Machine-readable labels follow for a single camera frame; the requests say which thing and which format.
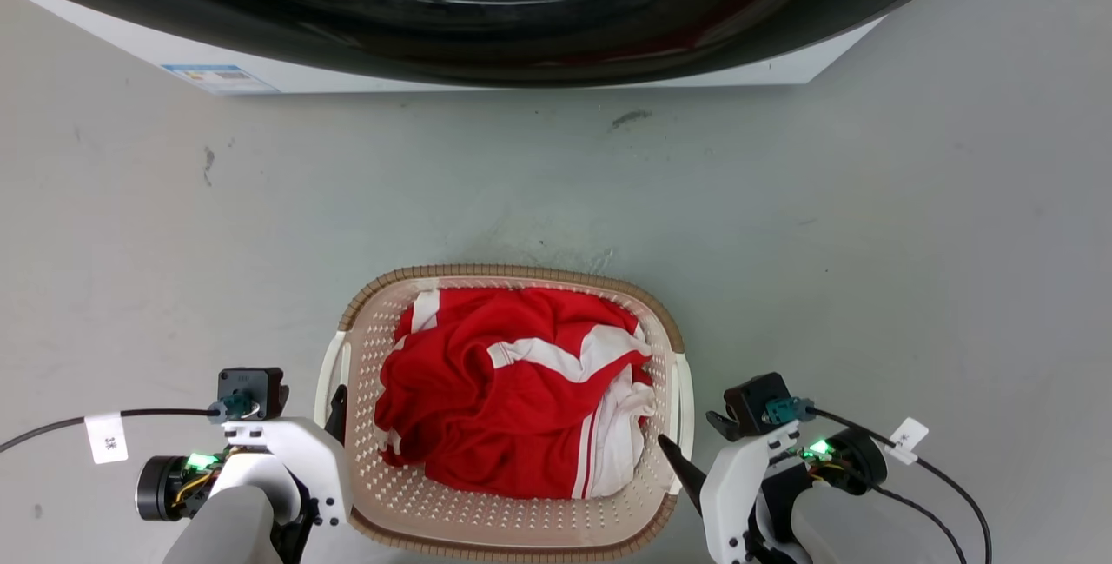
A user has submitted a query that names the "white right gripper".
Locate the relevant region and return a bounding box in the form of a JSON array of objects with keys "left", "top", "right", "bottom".
[{"left": 657, "top": 421, "right": 802, "bottom": 564}]

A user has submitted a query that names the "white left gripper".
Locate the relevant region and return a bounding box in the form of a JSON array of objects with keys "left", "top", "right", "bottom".
[{"left": 208, "top": 384, "right": 354, "bottom": 528}]

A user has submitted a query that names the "beige perforated plastic laundry basket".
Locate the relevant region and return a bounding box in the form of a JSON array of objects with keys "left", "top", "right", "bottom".
[{"left": 314, "top": 264, "right": 696, "bottom": 564}]

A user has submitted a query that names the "red and white garment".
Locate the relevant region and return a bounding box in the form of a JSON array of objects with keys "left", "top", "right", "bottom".
[{"left": 374, "top": 287, "right": 658, "bottom": 501}]

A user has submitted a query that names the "blue white energy label sticker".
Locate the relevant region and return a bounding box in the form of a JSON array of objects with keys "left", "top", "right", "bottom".
[{"left": 162, "top": 64, "right": 281, "bottom": 96}]

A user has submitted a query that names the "white washing machine body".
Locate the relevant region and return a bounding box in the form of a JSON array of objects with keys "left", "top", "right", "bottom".
[{"left": 0, "top": 0, "right": 887, "bottom": 96}]

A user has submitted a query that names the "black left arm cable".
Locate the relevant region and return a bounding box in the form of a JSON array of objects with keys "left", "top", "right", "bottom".
[{"left": 0, "top": 408, "right": 220, "bottom": 455}]

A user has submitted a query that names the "white right cable tag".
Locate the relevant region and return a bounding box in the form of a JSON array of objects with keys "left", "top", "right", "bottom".
[{"left": 885, "top": 417, "right": 930, "bottom": 466}]

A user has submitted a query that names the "white cable tag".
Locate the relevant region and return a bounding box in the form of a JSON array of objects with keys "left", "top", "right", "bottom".
[
  {"left": 885, "top": 417, "right": 930, "bottom": 466},
  {"left": 83, "top": 411, "right": 129, "bottom": 466}
]

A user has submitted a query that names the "white left cable tag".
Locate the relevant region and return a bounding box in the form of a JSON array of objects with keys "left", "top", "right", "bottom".
[{"left": 83, "top": 411, "right": 129, "bottom": 466}]

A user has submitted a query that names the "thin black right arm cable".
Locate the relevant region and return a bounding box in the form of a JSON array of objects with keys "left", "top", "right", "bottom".
[{"left": 869, "top": 482, "right": 969, "bottom": 564}]

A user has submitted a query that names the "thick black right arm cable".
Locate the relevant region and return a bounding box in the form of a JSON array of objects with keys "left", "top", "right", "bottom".
[{"left": 808, "top": 406, "right": 993, "bottom": 564}]

